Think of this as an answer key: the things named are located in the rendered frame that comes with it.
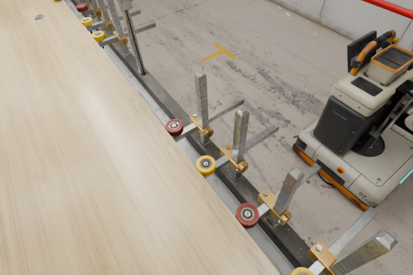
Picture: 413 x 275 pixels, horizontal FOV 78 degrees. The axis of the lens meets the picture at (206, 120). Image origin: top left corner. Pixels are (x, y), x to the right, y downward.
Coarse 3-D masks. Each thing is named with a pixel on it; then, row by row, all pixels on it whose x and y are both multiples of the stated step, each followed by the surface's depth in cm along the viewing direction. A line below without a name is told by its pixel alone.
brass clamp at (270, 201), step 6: (270, 192) 101; (258, 198) 102; (264, 198) 100; (270, 198) 99; (276, 198) 99; (270, 204) 98; (270, 210) 98; (288, 210) 96; (276, 216) 96; (282, 216) 95; (288, 216) 95; (282, 222) 95
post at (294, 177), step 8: (296, 168) 76; (288, 176) 77; (296, 176) 74; (288, 184) 79; (296, 184) 77; (280, 192) 86; (288, 192) 81; (280, 200) 89; (288, 200) 86; (280, 208) 92
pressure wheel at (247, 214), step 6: (240, 204) 90; (246, 204) 90; (252, 204) 90; (240, 210) 89; (246, 210) 89; (252, 210) 89; (240, 216) 87; (246, 216) 87; (252, 216) 87; (258, 216) 87; (240, 222) 86; (246, 222) 86; (252, 222) 86
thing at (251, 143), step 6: (270, 126) 120; (276, 126) 120; (264, 132) 118; (270, 132) 118; (252, 138) 116; (258, 138) 116; (264, 138) 118; (246, 144) 114; (252, 144) 114; (246, 150) 114; (216, 162) 108; (222, 162) 108; (228, 162) 110; (216, 168) 107
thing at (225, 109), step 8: (240, 96) 136; (232, 104) 133; (240, 104) 136; (216, 112) 130; (224, 112) 131; (208, 120) 127; (184, 128) 123; (192, 128) 123; (176, 136) 120; (184, 136) 123
